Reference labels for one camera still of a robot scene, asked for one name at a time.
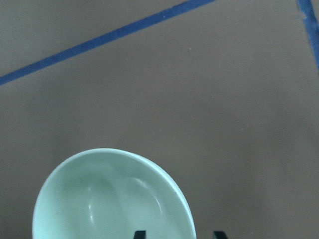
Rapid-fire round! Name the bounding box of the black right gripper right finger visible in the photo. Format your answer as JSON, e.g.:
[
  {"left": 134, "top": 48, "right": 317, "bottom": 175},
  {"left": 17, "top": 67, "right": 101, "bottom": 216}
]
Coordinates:
[{"left": 213, "top": 231, "right": 228, "bottom": 239}]

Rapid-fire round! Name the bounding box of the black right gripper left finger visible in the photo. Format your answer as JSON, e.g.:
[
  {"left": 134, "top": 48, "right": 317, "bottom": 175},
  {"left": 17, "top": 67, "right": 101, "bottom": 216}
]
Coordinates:
[{"left": 134, "top": 231, "right": 146, "bottom": 239}]

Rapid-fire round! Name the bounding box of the light green bowl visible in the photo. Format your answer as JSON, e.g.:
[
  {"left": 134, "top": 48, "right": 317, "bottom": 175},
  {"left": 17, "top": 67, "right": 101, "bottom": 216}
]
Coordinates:
[{"left": 32, "top": 148, "right": 196, "bottom": 239}]

